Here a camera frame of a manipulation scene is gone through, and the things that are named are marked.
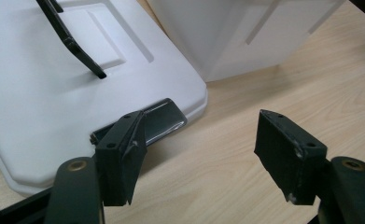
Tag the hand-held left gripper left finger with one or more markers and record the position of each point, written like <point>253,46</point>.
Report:
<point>118,161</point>

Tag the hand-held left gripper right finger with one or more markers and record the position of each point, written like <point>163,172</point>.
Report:
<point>287,155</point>

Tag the white plastic box lid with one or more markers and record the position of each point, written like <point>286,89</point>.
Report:
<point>30,109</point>

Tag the white plastic storage box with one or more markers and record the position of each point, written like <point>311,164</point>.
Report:
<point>220,31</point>

